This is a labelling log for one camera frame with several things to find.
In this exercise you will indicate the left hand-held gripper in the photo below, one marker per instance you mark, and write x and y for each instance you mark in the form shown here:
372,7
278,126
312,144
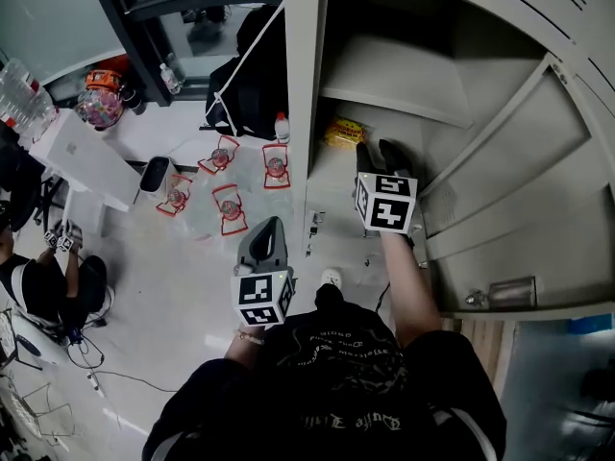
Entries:
262,296

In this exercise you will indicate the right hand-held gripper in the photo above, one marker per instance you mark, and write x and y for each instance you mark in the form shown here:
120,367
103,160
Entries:
384,207

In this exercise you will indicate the yellow packet item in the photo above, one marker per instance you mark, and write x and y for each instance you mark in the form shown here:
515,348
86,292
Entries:
343,132

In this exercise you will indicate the grey metal locker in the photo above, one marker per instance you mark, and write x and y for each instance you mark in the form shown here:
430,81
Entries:
384,65

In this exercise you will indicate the person's right forearm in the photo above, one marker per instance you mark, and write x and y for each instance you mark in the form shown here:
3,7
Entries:
408,286

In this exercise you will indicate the person's left forearm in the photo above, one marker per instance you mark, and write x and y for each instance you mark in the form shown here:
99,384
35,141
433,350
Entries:
242,348

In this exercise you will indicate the grey locker door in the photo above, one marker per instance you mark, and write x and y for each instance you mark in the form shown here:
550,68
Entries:
519,200

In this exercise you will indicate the person's white shoe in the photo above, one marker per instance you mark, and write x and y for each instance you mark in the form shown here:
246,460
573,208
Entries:
331,276

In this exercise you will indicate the clear plastic water bottle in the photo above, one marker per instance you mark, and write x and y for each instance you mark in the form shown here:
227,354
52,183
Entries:
282,128
170,79

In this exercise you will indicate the person's black printed shirt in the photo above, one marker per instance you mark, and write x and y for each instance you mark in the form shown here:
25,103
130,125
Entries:
336,392

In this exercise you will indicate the black backpack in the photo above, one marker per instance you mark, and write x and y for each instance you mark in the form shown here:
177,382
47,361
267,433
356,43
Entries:
250,89

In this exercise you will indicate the grey waste bin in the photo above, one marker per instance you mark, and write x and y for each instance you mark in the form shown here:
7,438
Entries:
154,175

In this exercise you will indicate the metal door latch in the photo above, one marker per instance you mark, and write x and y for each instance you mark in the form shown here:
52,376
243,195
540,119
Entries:
509,292

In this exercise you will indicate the white cardboard box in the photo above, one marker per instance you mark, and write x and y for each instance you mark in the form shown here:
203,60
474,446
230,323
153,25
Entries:
81,159

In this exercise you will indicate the jar of colourful balls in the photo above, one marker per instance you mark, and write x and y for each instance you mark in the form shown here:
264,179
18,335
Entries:
100,108

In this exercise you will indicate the orange helmet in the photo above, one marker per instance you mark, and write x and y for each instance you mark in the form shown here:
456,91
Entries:
103,80

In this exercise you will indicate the black office chair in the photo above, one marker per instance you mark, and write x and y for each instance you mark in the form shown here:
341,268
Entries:
17,185

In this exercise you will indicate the pack of large water bottles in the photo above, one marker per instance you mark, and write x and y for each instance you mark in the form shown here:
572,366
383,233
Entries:
21,96

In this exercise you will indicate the red frame lantern toy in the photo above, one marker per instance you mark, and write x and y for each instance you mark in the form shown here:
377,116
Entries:
175,197
220,157
230,209
276,166

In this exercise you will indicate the dark window frame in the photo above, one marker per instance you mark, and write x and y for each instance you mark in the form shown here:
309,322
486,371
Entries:
158,12

